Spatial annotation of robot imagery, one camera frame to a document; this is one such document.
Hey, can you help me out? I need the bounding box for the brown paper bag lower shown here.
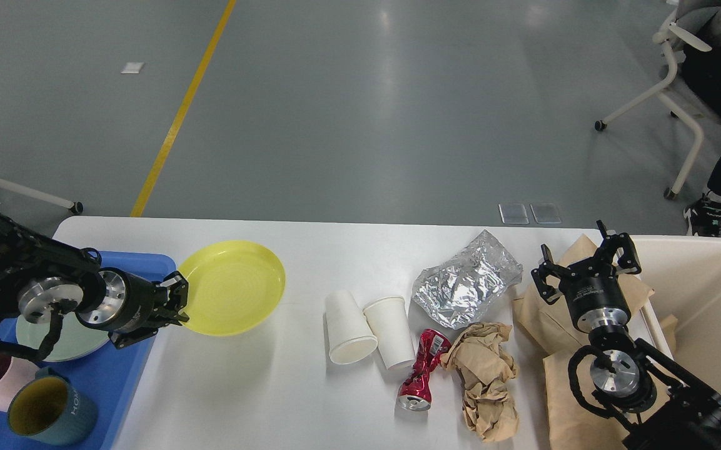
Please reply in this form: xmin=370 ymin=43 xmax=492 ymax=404
xmin=543 ymin=319 xmax=628 ymax=449

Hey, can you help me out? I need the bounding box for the brown paper bag upper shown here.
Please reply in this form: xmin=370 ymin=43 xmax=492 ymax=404
xmin=513 ymin=234 xmax=656 ymax=357

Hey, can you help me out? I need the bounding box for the yellow plastic plate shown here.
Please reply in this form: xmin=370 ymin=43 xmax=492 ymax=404
xmin=178 ymin=240 xmax=286 ymax=337

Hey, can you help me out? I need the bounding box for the white office chair right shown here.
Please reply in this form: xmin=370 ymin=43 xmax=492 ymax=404
xmin=594 ymin=1 xmax=721 ymax=200

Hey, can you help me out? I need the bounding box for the brown paper bag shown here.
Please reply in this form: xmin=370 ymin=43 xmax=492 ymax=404
xmin=543 ymin=319 xmax=628 ymax=449
xmin=513 ymin=234 xmax=656 ymax=357

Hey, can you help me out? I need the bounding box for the beige plastic bin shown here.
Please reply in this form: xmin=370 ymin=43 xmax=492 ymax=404
xmin=633 ymin=236 xmax=721 ymax=395

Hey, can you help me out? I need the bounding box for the white paper cup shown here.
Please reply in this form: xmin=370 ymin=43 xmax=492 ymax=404
xmin=324 ymin=290 xmax=378 ymax=365
xmin=363 ymin=296 xmax=416 ymax=370

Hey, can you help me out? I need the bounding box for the white paper cup right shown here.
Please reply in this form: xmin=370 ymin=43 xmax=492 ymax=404
xmin=363 ymin=296 xmax=416 ymax=370

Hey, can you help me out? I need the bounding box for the pale green plate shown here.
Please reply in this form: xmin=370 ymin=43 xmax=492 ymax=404
xmin=16 ymin=314 xmax=111 ymax=362

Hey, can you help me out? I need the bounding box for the white paper cup left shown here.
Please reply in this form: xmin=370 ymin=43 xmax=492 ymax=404
xmin=324 ymin=290 xmax=378 ymax=365

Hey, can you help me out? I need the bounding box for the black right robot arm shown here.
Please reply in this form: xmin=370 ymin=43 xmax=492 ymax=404
xmin=531 ymin=221 xmax=721 ymax=449

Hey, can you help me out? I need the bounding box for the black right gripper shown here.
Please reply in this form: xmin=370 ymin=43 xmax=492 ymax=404
xmin=531 ymin=221 xmax=642 ymax=334

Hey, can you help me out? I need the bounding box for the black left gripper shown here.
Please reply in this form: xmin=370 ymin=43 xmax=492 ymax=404
xmin=76 ymin=267 xmax=190 ymax=349

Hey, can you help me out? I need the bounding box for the crushed red soda can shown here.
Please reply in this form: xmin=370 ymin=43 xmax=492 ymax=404
xmin=397 ymin=328 xmax=451 ymax=412

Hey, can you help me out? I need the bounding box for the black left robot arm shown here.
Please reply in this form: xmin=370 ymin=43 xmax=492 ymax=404
xmin=0 ymin=213 xmax=189 ymax=362

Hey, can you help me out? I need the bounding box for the blue plastic tray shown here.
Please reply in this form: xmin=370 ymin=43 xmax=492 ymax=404
xmin=0 ymin=251 xmax=176 ymax=449

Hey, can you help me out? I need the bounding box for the crumpled silver foil bag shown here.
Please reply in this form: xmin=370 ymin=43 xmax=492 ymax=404
xmin=410 ymin=230 xmax=523 ymax=330

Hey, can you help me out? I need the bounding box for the crumpled brown paper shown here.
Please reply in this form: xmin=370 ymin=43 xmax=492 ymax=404
xmin=440 ymin=322 xmax=518 ymax=443

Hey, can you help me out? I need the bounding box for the dark teal mug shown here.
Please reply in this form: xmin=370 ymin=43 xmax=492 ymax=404
xmin=8 ymin=367 xmax=98 ymax=446

